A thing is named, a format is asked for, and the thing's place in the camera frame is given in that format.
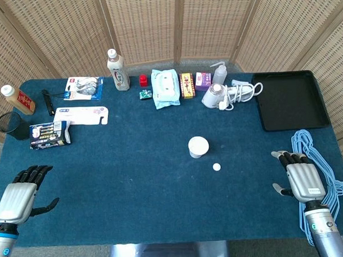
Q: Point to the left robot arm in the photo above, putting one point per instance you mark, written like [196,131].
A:
[3,244]

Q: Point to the black plastic tray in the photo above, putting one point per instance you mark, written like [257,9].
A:
[290,101]

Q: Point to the blue table cloth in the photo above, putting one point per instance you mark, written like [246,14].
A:
[133,177]

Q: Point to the small green gum pack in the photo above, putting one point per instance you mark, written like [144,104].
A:
[145,94]

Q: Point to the light blue wet wipes pack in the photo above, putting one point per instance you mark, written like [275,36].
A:
[166,89]

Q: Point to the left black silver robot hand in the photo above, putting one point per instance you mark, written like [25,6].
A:
[17,198]

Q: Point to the yellow red box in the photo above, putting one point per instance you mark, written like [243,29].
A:
[187,85]

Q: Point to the purple white box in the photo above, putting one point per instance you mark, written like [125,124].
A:
[202,81]

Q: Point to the white hair dryer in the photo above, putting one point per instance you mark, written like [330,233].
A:
[212,97]

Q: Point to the beige milk tea bottle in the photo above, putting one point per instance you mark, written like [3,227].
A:
[119,75]

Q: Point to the brown bottle with red label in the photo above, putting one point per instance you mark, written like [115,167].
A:
[21,101]

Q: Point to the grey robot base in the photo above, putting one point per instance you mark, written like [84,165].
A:
[167,254]

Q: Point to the wicker folding screen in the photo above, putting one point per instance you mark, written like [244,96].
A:
[145,25]

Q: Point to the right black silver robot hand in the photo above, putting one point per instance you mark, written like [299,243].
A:
[305,180]

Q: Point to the white paper cup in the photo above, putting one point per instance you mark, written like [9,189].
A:
[198,145]

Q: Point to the white toothbrush package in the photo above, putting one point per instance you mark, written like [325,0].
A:
[81,116]

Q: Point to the clear plastic wash bottle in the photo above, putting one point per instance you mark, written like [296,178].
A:
[219,74]

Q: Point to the small red stamp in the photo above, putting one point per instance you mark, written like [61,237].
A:
[143,81]

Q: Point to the black mesh pen holder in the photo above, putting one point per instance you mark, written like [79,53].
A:
[18,131]

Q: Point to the blue white blister pack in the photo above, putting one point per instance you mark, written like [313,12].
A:
[84,87]

